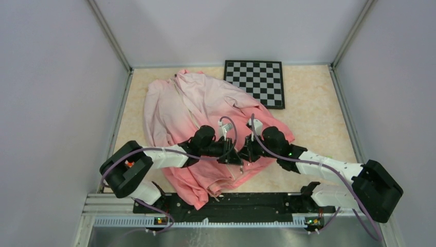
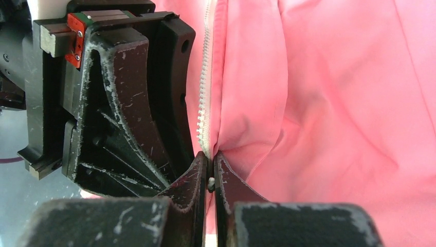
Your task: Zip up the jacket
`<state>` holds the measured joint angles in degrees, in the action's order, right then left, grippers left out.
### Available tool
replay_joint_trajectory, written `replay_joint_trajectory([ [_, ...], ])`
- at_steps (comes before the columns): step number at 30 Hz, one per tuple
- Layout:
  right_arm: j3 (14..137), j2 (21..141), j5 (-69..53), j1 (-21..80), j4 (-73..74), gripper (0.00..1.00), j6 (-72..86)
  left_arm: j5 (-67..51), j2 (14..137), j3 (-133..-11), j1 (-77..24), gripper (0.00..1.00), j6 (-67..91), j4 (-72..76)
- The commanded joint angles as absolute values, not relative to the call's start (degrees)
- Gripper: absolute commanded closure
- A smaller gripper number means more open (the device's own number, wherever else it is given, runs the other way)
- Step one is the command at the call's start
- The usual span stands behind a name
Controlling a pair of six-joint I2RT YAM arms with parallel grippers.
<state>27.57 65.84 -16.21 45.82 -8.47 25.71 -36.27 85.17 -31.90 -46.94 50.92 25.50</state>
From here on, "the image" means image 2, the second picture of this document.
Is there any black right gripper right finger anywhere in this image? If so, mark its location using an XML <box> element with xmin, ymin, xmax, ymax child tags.
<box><xmin>214</xmin><ymin>152</ymin><xmax>383</xmax><ymax>246</ymax></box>

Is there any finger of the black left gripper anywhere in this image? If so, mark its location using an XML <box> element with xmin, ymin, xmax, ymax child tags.
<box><xmin>150</xmin><ymin>19</ymin><xmax>195</xmax><ymax>178</ymax></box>

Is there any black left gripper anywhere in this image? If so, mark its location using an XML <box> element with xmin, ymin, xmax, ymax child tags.
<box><xmin>1</xmin><ymin>1</ymin><xmax>179</xmax><ymax>197</ymax></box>

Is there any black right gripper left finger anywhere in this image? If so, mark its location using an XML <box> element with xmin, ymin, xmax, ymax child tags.
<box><xmin>17</xmin><ymin>152</ymin><xmax>208</xmax><ymax>246</ymax></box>

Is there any pink zip-up jacket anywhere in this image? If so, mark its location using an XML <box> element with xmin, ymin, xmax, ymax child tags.
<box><xmin>155</xmin><ymin>1</ymin><xmax>435</xmax><ymax>246</ymax></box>

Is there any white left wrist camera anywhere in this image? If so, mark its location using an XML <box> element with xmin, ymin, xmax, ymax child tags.
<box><xmin>27</xmin><ymin>0</ymin><xmax>70</xmax><ymax>21</ymax></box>

